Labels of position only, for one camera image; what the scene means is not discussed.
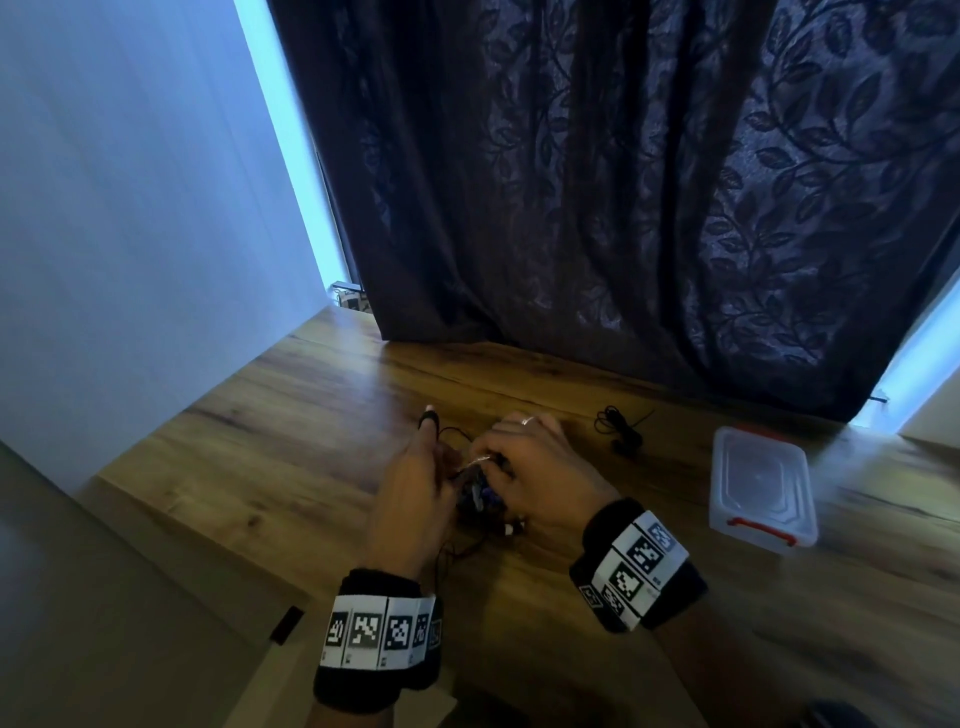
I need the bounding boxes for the person's right hand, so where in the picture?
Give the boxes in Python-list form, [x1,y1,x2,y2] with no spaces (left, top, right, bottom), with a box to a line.
[468,412,625,553]

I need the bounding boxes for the person's left hand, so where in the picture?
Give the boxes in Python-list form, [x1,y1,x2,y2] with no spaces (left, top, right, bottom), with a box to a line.
[363,405,463,583]

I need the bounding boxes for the black earphones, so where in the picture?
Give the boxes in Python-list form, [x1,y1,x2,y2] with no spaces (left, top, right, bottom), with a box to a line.
[593,404,658,458]

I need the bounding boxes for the black cable with yellow plug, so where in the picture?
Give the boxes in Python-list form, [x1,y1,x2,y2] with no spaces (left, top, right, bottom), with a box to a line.
[416,405,526,579]

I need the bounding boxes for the clear plastic box red handle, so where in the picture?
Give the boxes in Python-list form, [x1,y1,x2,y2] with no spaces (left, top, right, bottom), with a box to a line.
[708,425,819,557]

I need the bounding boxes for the person's right forearm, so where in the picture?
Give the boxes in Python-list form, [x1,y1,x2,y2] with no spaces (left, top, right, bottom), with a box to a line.
[652,599,819,728]

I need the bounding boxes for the person's left forearm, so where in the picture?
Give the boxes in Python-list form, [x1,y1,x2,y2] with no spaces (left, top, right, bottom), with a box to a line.
[303,701,399,728]

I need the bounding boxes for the right wristband with marker tags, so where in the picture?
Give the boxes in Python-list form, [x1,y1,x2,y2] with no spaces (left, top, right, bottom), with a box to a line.
[569,498,710,636]

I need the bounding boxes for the wristband with marker tags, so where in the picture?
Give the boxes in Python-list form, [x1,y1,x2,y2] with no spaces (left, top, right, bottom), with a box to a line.
[569,498,710,636]
[313,567,444,712]

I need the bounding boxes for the left wristband with marker tags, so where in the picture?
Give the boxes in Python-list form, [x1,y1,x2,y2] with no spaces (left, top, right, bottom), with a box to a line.
[313,567,444,712]

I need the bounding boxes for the small black desk fitting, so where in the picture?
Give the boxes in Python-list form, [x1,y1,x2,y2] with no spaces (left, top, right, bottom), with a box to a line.
[269,605,306,647]

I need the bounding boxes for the dark leaf-patterned curtain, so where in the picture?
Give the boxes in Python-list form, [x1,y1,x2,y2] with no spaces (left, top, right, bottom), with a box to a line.
[266,0,960,424]

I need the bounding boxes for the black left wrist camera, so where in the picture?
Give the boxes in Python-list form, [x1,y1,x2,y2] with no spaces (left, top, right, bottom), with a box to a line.
[408,596,446,691]

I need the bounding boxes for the white window frame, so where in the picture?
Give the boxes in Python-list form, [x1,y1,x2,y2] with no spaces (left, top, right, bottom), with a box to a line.
[233,0,369,310]

